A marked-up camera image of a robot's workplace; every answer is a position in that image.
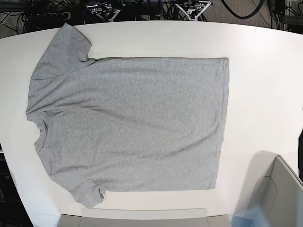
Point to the grey bin front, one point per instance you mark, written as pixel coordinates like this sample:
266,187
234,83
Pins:
143,218

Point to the blue cloth in bin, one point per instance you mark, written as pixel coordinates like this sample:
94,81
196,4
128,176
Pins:
253,217

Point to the grey bin right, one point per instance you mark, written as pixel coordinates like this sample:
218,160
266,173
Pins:
278,199

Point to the grey bin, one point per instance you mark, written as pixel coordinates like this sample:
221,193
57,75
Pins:
143,218
278,199

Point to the black object right edge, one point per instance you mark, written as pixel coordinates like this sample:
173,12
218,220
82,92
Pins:
300,156

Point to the grey T-shirt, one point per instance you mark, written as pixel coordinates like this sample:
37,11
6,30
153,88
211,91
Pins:
127,124

